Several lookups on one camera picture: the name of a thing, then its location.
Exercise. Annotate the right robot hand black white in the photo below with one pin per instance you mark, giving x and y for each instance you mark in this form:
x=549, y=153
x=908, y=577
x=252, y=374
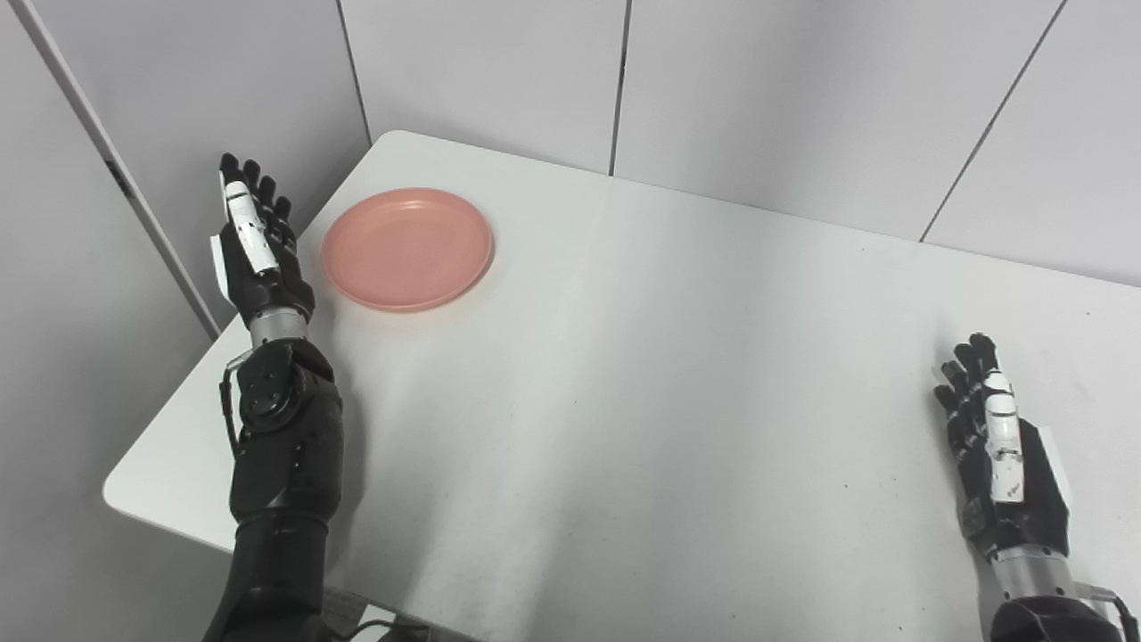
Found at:
x=1007, y=464

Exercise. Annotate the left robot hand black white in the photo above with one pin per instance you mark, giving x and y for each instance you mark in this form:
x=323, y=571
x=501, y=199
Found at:
x=258, y=259

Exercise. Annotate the pink round plate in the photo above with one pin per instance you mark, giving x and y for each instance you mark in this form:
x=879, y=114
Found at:
x=408, y=250

